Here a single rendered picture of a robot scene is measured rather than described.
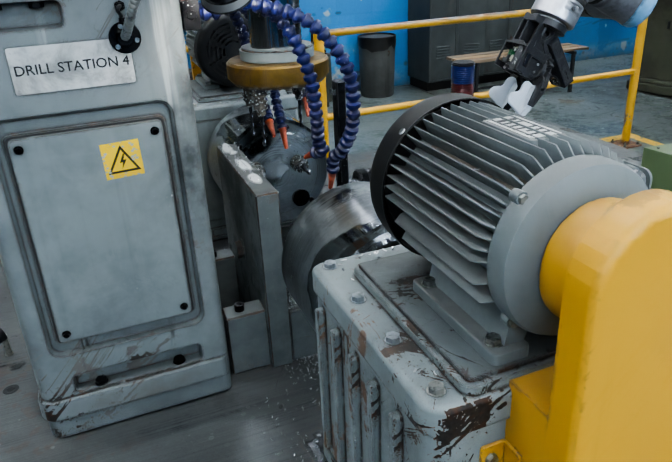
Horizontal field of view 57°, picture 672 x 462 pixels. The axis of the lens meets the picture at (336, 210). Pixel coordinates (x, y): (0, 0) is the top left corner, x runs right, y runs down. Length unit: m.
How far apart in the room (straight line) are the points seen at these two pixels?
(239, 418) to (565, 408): 0.68
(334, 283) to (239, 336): 0.45
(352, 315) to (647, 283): 0.30
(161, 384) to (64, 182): 0.38
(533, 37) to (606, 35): 7.33
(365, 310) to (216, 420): 0.50
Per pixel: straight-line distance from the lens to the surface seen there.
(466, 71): 1.64
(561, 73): 1.36
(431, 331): 0.62
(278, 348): 1.17
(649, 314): 0.51
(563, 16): 1.30
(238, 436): 1.07
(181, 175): 0.95
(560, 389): 0.52
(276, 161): 1.40
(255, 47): 1.10
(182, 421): 1.12
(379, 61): 6.37
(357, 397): 0.72
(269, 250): 1.06
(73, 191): 0.94
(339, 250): 0.85
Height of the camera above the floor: 1.52
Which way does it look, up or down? 24 degrees down
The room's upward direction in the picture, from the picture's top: 3 degrees counter-clockwise
